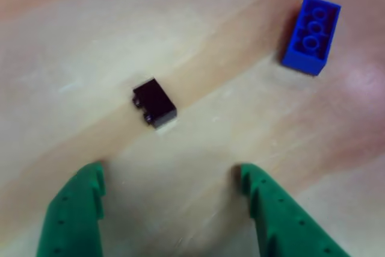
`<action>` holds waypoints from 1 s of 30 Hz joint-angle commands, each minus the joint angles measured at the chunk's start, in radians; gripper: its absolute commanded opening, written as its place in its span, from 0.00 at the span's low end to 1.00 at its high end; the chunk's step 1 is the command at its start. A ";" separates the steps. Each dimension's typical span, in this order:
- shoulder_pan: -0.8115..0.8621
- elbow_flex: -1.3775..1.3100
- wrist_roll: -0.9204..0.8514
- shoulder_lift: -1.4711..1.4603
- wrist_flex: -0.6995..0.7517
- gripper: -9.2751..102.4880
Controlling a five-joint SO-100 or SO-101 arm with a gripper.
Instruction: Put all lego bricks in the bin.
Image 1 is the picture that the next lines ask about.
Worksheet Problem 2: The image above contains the black small lego brick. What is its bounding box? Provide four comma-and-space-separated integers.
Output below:
131, 76, 177, 131

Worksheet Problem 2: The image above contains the blue two-by-three lego brick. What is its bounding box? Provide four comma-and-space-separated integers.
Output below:
281, 0, 342, 76

